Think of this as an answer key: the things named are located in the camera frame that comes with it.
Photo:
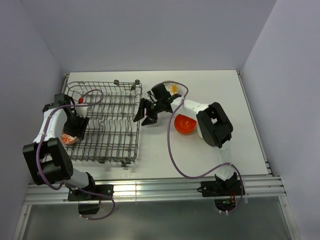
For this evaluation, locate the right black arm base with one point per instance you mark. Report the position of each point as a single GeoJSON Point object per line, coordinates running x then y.
{"type": "Point", "coordinates": [230, 189]}

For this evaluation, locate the grey wire dish rack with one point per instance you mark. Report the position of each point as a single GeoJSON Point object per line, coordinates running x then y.
{"type": "Point", "coordinates": [112, 135]}

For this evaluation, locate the aluminium mounting rail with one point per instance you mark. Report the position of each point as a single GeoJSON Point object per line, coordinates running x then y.
{"type": "Point", "coordinates": [175, 189]}

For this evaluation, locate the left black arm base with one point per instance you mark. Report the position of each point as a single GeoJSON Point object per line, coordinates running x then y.
{"type": "Point", "coordinates": [88, 204]}

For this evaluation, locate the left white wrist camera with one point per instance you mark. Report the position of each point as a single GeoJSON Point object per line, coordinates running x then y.
{"type": "Point", "coordinates": [82, 109]}

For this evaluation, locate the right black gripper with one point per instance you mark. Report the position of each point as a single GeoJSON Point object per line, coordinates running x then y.
{"type": "Point", "coordinates": [151, 118]}

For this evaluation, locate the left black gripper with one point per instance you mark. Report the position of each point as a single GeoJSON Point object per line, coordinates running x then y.
{"type": "Point", "coordinates": [80, 131]}

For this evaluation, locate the white square bowl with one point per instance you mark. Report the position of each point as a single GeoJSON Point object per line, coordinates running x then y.
{"type": "Point", "coordinates": [199, 131]}

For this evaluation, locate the white bowl yellow flower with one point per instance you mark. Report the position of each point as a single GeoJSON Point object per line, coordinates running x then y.
{"type": "Point", "coordinates": [172, 87]}

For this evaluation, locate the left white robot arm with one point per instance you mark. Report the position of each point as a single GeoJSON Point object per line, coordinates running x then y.
{"type": "Point", "coordinates": [46, 157]}

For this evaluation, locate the orange floral pattern bowl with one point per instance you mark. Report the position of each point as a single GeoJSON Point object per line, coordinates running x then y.
{"type": "Point", "coordinates": [67, 139]}

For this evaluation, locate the plain orange bowl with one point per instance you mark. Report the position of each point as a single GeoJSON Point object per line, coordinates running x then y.
{"type": "Point", "coordinates": [184, 125]}

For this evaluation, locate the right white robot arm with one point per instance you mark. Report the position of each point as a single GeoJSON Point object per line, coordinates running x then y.
{"type": "Point", "coordinates": [211, 123]}

